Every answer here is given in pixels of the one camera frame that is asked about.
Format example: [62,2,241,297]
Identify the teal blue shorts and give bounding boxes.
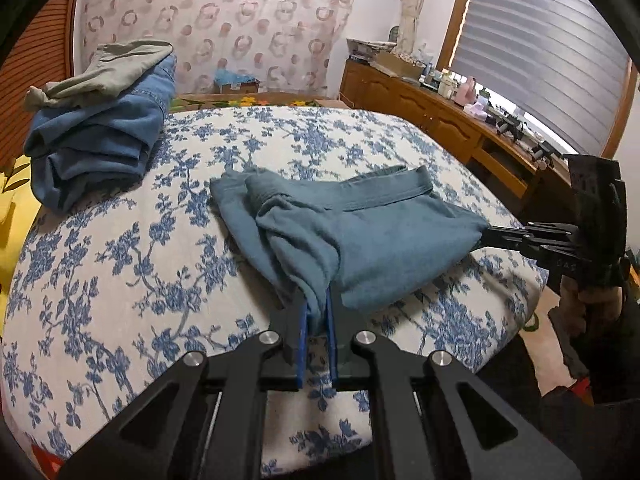
[209,166,489,334]

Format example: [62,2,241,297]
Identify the person right hand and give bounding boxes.
[559,276,624,337]

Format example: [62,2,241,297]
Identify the wooden sideboard cabinet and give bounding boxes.
[338,60,576,223]

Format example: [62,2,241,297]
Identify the black spare gripper device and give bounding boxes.
[496,114,523,140]

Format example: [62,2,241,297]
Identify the pink bottle on sideboard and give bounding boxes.
[454,77,476,107]

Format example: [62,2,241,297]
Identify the blue floral white quilt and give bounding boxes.
[1,106,548,476]

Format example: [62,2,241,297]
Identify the grey zebra window blind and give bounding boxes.
[450,0,629,155]

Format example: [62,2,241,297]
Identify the flat cardboard box on sideboard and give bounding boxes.
[370,52,423,80]

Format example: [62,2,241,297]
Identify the yellow plush toy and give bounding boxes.
[0,153,44,311]

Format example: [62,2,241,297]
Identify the blue denim jeans pile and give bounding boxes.
[24,54,176,212]

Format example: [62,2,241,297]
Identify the pink circle pattern curtain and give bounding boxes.
[75,0,354,96]

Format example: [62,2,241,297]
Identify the colourful flower blanket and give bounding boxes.
[170,92,349,113]

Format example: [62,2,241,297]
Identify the cardboard box with blue cloth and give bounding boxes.
[213,68,259,94]

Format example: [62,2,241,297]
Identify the grey green folded garment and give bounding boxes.
[24,38,174,112]

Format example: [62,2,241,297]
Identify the wooden louvered wardrobe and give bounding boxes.
[1,0,76,168]

